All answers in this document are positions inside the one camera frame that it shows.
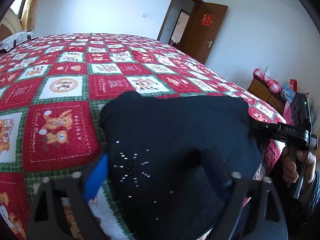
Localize pink bag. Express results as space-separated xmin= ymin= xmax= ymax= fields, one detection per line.
xmin=283 ymin=102 xmax=294 ymax=125

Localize blue cloth item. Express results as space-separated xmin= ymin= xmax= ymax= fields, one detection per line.
xmin=280 ymin=87 xmax=296 ymax=103

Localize red plaid cloth roll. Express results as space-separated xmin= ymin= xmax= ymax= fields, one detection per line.
xmin=253 ymin=68 xmax=283 ymax=93

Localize black pants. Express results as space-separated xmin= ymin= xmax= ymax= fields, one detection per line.
xmin=99 ymin=91 xmax=270 ymax=239

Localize wooden dresser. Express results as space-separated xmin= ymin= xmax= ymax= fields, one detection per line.
xmin=247 ymin=77 xmax=286 ymax=115

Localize person's right hand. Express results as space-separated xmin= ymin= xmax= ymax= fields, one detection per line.
xmin=281 ymin=146 xmax=317 ymax=189

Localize white patterned pillow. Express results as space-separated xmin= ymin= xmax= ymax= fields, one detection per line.
xmin=0 ymin=31 xmax=37 ymax=53

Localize cream wooden headboard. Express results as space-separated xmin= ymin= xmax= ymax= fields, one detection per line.
xmin=0 ymin=8 xmax=23 ymax=41

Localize red gift bag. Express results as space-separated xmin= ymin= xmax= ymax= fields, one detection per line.
xmin=289 ymin=79 xmax=297 ymax=93

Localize yellow curtain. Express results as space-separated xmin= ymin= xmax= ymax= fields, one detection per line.
xmin=21 ymin=0 xmax=40 ymax=31

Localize brown wooden door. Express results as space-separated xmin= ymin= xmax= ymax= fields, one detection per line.
xmin=182 ymin=2 xmax=228 ymax=64

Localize red paper door decoration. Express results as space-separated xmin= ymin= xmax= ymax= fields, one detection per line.
xmin=201 ymin=14 xmax=214 ymax=27

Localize red patchwork bed cover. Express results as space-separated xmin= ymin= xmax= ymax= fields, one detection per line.
xmin=1 ymin=34 xmax=284 ymax=239

